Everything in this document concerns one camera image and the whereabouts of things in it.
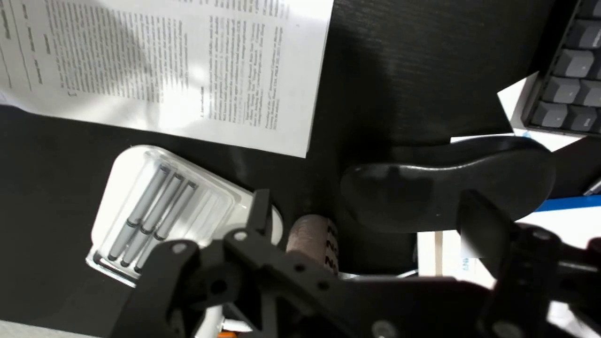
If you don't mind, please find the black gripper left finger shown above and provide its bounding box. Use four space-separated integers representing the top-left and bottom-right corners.
247 190 273 237

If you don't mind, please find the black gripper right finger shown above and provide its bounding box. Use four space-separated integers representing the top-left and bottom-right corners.
459 192 519 277

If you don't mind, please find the white blue box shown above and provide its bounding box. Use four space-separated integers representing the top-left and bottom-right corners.
418 196 601 288

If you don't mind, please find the white desk lamp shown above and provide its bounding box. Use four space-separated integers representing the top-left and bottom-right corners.
87 145 254 288

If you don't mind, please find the white printed paper sheet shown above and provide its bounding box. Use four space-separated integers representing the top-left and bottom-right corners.
0 0 335 158

